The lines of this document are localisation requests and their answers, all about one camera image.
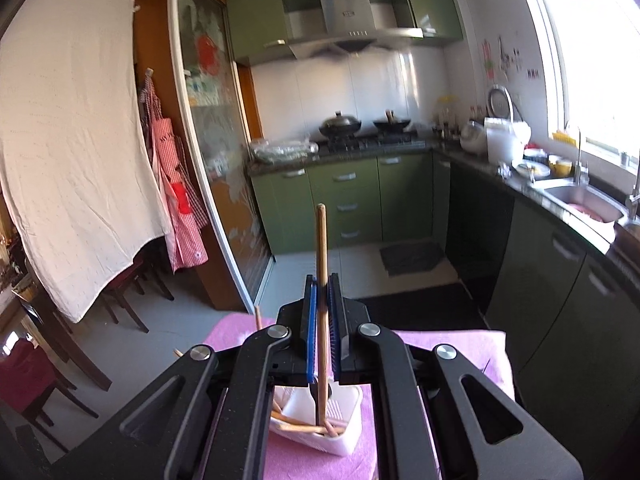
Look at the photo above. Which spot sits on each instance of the clear plastic bags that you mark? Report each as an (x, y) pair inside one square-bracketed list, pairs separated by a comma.
[(280, 151)]

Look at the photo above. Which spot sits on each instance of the green cabinets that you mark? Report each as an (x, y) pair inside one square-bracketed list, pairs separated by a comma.
[(345, 200), (255, 15)]

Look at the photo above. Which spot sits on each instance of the pink floral tablecloth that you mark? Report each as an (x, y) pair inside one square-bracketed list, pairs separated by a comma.
[(450, 345)]

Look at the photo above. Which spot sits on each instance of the white hanging cloth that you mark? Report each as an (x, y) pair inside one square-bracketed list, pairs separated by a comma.
[(70, 160)]

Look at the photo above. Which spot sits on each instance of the green lower cabinets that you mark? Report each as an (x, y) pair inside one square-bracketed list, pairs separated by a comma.
[(345, 200)]

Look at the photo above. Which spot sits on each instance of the red checkered apron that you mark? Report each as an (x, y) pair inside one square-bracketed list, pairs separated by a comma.
[(177, 200)]

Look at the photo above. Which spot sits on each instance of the yellow bowl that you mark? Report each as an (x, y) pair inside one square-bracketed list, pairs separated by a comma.
[(560, 166)]

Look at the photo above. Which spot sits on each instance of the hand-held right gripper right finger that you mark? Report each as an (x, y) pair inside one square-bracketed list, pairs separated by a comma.
[(334, 340)]

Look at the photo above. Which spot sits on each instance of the green upper cabinets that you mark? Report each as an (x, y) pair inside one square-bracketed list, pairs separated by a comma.
[(255, 15)]

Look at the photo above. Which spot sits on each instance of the white utensil holder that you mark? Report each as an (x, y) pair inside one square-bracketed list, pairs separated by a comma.
[(345, 410)]

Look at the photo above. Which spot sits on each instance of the white rice cooker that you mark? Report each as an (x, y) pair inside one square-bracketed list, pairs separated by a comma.
[(474, 136)]

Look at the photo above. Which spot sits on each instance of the steel sink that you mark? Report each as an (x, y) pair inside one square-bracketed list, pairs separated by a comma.
[(585, 202)]

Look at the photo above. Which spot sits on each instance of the dark wooden chair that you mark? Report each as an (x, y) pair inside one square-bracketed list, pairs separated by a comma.
[(135, 290)]

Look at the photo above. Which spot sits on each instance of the wall stickers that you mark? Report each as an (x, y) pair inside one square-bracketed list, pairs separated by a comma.
[(505, 57)]

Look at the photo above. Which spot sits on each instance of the white bowl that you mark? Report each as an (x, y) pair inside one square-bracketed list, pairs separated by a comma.
[(531, 170)]

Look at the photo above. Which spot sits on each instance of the small steel faucet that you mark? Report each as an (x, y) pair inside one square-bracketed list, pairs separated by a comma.
[(580, 160)]

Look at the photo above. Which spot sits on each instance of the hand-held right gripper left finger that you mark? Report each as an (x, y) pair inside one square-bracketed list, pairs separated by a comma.
[(312, 340)]

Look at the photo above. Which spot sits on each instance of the red cushioned chair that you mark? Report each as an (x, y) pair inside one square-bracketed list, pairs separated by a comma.
[(35, 380)]

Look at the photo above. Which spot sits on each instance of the black gas stove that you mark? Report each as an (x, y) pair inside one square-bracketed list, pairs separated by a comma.
[(370, 144)]

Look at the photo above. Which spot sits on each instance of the kitchen window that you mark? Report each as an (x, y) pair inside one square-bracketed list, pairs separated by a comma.
[(595, 50)]

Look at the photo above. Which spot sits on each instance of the row of condiment bottles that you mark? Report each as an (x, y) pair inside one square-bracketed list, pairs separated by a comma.
[(450, 125)]

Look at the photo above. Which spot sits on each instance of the white plastic container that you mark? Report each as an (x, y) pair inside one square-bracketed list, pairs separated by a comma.
[(505, 142)]

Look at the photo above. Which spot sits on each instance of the sliding glass door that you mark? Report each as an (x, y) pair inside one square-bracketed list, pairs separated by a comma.
[(220, 170)]

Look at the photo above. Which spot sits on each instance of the dark lower cabinets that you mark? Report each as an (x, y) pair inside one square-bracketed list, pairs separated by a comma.
[(550, 280)]

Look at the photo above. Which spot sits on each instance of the black wok with lid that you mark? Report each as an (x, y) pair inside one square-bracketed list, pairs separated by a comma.
[(340, 125)]

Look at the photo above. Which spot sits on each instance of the steel range hood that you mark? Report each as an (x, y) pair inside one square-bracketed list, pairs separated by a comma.
[(350, 20)]

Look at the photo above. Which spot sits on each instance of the dark floor mat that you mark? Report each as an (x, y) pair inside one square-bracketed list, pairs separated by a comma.
[(411, 258)]

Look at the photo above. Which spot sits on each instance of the black fork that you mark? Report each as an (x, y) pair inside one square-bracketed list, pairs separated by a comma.
[(314, 400)]

